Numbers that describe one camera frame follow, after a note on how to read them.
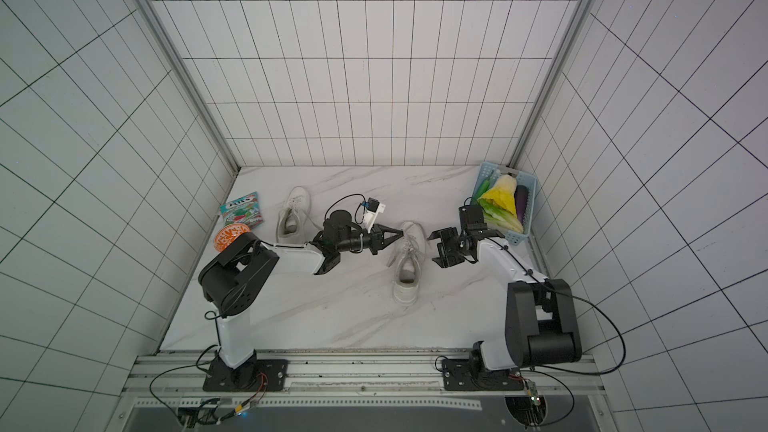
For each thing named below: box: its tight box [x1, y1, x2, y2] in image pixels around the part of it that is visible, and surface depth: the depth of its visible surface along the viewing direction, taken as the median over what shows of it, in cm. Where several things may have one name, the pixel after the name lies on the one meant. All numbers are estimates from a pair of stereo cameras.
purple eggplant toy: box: [514, 185, 529, 225], surface depth 106 cm
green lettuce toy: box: [477, 198, 524, 233], surface depth 98 cm
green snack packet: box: [220, 191, 264, 229], surface depth 105 cm
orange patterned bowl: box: [214, 223, 251, 253], surface depth 99 cm
